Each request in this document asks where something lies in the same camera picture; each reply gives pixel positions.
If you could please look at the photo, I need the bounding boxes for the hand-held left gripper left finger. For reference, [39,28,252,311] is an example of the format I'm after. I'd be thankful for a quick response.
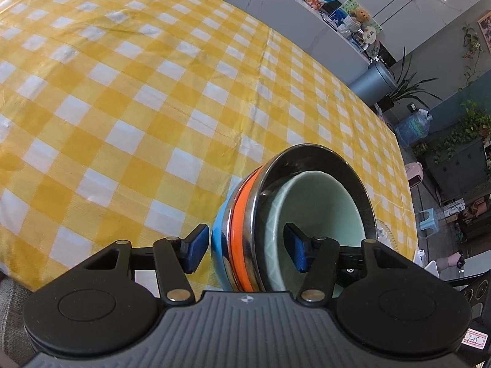
[81,224,211,303]

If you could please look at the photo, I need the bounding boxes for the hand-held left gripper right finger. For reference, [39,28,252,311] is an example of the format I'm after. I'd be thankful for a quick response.
[284,222,419,303]

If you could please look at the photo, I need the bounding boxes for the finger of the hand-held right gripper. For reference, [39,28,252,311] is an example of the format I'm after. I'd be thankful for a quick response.
[338,266,363,286]

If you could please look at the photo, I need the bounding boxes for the blue bowl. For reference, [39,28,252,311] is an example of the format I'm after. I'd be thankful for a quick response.
[210,195,240,291]

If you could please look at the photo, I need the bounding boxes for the orange bowl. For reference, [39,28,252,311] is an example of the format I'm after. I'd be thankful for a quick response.
[229,171,265,292]

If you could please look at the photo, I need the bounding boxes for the green ceramic bowl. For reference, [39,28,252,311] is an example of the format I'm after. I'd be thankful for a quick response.
[259,171,367,300]

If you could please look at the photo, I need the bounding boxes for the stainless steel bowl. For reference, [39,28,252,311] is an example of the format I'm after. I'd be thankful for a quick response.
[241,144,378,293]

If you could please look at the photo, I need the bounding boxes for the black panel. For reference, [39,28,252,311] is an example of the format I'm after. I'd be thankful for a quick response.
[447,272,491,319]

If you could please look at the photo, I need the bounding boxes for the clear glass plate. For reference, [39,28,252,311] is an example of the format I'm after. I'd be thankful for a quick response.
[375,218,396,251]

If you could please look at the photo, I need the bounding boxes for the small blue plastic stool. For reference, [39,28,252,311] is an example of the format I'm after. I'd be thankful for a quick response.
[418,208,442,232]

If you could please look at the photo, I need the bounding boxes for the small cardboard box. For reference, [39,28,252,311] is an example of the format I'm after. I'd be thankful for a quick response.
[443,197,466,219]

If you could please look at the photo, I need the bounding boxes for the dark cabinet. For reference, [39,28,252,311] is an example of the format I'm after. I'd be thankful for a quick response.
[424,138,488,204]

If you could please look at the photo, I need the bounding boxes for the blue water jug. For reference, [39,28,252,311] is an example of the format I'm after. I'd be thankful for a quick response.
[395,109,433,146]

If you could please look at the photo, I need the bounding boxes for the yellow checked tablecloth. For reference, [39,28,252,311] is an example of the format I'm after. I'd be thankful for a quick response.
[0,0,419,300]

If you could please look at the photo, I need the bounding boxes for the grey metal trash can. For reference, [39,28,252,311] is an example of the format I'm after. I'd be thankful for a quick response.
[349,60,400,106]

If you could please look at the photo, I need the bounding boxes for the trailing green plant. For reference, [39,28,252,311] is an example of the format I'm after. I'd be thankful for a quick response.
[431,100,491,162]

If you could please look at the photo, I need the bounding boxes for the long-leaf potted plant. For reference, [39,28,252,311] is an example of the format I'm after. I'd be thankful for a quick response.
[378,46,442,112]

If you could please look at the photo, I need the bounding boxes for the grey cloth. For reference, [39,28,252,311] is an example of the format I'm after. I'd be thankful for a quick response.
[0,276,37,368]

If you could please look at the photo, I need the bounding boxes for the plush toys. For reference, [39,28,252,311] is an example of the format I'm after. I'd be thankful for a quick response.
[338,6,371,40]

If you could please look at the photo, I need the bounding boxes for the green printed package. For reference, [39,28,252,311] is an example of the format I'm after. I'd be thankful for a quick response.
[339,0,384,33]

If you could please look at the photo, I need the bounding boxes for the hanging vine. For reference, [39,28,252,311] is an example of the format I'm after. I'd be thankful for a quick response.
[460,21,484,85]

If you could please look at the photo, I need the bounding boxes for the framed picture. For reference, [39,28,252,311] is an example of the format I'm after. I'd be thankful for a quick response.
[477,10,491,52]

